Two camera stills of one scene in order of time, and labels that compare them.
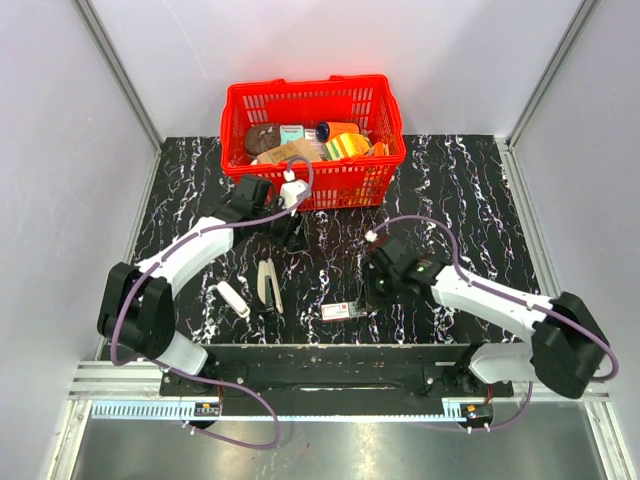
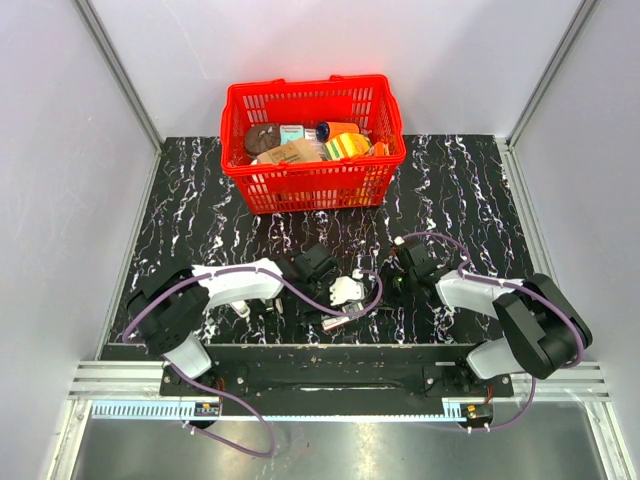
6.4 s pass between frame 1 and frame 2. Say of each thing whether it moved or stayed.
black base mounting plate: stayed
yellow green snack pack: stayed
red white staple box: moved
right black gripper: moved
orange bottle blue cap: stayed
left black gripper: moved
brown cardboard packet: stayed
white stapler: stayed
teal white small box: stayed
